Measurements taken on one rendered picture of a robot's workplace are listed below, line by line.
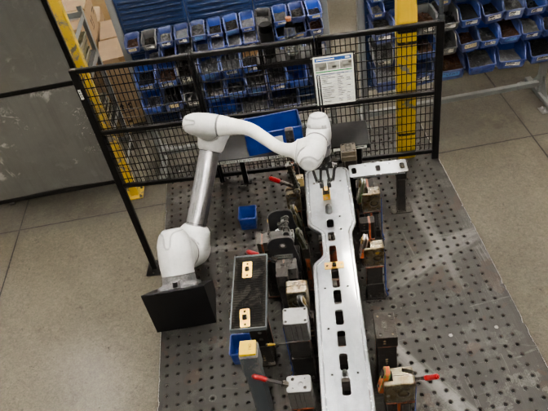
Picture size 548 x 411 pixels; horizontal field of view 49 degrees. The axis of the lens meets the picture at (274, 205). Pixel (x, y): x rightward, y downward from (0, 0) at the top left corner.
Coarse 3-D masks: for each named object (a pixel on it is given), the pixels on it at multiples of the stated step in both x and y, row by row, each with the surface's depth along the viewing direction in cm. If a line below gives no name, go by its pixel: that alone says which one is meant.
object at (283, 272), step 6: (276, 270) 248; (282, 270) 248; (276, 276) 246; (282, 276) 246; (288, 276) 246; (282, 282) 248; (282, 288) 251; (282, 294) 254; (282, 300) 256; (288, 306) 259
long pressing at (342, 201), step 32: (320, 192) 294; (320, 224) 278; (352, 224) 276; (352, 256) 261; (320, 288) 250; (352, 288) 248; (320, 320) 238; (352, 320) 236; (320, 352) 227; (352, 352) 226; (320, 384) 217; (352, 384) 216
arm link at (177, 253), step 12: (180, 228) 280; (168, 240) 275; (180, 240) 275; (168, 252) 273; (180, 252) 274; (192, 252) 281; (168, 264) 273; (180, 264) 273; (192, 264) 279; (168, 276) 273
